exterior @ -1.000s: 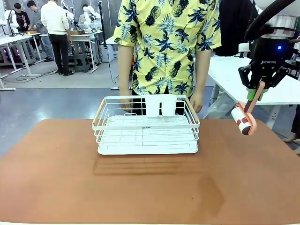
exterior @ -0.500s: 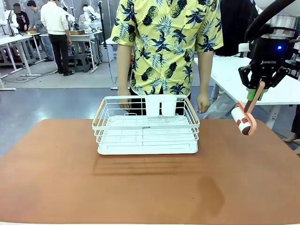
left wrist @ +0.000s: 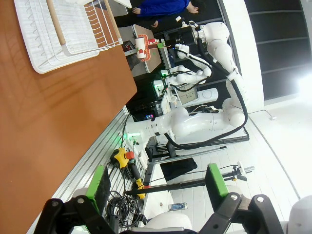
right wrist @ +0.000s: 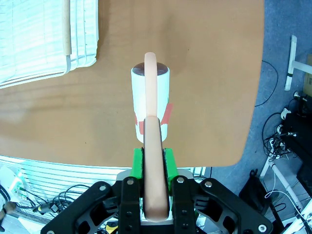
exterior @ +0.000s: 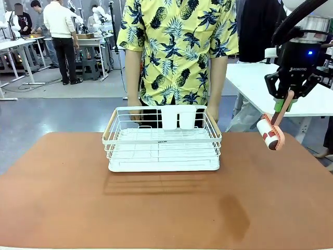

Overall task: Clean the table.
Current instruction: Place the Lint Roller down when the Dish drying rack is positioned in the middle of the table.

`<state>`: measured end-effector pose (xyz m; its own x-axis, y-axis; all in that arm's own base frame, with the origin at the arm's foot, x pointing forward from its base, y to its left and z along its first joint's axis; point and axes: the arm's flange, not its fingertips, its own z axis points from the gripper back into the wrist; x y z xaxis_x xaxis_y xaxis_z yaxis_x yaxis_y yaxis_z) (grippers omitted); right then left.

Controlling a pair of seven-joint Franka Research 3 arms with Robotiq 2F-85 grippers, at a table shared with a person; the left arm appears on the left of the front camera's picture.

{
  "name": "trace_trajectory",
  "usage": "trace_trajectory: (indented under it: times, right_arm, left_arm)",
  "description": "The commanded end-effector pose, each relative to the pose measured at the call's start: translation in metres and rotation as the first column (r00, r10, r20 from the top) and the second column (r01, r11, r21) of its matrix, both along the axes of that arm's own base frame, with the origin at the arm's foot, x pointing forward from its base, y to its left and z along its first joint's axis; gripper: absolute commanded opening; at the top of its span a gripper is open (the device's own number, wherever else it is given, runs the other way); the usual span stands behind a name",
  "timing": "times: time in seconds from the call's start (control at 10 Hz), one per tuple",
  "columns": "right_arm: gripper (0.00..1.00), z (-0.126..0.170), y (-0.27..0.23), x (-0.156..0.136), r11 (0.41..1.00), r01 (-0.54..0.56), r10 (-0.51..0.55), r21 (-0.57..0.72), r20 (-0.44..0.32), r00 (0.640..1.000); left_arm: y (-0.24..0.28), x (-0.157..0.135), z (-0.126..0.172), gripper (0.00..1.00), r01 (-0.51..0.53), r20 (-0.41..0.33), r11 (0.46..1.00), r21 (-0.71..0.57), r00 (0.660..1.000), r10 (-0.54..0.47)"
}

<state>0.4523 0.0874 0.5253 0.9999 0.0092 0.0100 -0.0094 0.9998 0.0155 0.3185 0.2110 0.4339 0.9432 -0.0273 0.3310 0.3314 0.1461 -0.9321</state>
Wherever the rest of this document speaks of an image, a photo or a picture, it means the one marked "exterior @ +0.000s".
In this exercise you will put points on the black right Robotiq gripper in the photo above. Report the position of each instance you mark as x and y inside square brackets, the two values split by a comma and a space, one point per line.
[299, 60]

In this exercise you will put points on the white cutlery holder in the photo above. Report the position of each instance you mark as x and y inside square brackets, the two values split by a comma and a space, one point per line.
[178, 118]

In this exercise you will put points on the white drip tray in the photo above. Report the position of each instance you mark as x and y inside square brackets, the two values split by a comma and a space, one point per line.
[164, 166]

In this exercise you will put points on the person's left forearm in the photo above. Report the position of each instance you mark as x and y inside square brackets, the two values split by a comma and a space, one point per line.
[218, 80]

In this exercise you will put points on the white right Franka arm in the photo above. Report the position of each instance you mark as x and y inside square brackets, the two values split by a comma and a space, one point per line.
[312, 26]

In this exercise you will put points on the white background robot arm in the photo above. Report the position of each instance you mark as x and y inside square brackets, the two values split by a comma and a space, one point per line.
[100, 15]

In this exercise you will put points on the person's right forearm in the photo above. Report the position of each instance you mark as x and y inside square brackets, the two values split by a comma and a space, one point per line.
[134, 75]

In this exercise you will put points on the person's left hand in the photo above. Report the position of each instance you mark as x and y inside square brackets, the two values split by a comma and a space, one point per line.
[214, 113]

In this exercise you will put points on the person's right hand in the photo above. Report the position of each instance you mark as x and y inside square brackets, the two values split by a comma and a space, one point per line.
[135, 109]

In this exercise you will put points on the white side table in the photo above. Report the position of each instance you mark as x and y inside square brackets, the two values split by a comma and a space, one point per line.
[249, 83]

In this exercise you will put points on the clear plastic bag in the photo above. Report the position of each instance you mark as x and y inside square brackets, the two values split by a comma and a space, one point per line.
[242, 117]

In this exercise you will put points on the hanging black jacket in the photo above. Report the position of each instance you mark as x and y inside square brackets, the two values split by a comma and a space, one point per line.
[257, 28]

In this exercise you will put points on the person in yellow shirt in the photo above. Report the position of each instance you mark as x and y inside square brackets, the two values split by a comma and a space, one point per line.
[179, 52]

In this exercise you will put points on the person's black trousers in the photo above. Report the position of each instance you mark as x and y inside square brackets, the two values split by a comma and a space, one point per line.
[153, 117]

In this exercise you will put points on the black pole stand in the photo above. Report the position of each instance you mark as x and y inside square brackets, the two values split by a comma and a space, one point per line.
[113, 26]

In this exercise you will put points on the grey step stool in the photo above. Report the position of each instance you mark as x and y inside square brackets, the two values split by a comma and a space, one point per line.
[91, 69]

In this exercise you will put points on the white desk with box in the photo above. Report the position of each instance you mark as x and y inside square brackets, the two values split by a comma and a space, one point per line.
[88, 43]

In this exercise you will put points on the cardboard box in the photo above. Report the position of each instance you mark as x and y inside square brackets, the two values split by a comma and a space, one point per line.
[86, 36]

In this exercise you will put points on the man in white sweater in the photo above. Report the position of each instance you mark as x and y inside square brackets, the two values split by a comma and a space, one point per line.
[59, 20]

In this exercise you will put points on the person in black shirt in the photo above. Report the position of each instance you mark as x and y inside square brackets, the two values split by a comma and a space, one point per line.
[23, 23]

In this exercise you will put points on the long white desk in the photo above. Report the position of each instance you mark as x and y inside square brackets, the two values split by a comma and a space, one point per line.
[15, 44]

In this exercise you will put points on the white robot beside desk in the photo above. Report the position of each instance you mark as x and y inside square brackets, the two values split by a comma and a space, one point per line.
[10, 20]

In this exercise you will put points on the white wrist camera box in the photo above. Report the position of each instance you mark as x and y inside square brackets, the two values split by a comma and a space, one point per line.
[271, 54]

